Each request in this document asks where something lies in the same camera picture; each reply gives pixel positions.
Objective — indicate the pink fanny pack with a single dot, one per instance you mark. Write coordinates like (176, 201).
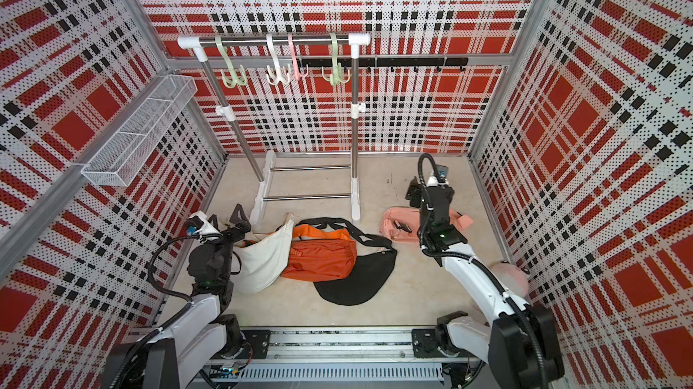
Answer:
(401, 225)

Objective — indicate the black fanny pack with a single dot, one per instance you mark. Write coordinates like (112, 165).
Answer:
(376, 258)

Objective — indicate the orange fanny pack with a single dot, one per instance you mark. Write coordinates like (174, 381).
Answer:
(320, 255)

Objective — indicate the garment rack steel white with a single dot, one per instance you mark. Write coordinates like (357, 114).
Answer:
(304, 115)

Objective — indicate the white hook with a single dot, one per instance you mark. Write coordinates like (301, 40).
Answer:
(276, 74)

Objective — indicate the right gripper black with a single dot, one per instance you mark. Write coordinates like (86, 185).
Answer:
(413, 193)

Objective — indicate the light green hook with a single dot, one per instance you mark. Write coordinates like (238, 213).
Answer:
(337, 75)
(231, 78)

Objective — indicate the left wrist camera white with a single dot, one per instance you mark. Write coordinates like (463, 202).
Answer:
(199, 224)

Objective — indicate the cream fanny pack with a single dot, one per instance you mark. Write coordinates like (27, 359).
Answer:
(262, 263)

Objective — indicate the light green hook left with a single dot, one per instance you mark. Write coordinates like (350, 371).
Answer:
(231, 78)

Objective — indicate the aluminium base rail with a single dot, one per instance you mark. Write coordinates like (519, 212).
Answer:
(349, 353)

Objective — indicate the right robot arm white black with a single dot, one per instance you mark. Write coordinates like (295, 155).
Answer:
(518, 341)

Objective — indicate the light green hook right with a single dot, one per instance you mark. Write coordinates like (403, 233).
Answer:
(337, 75)

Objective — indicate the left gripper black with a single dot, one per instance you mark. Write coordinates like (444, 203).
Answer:
(242, 226)

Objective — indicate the pink hook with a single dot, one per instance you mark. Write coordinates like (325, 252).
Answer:
(297, 74)

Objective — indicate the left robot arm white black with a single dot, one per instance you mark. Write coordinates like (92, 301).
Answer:
(173, 353)

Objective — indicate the pink plush toy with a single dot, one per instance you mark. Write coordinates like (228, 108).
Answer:
(512, 277)

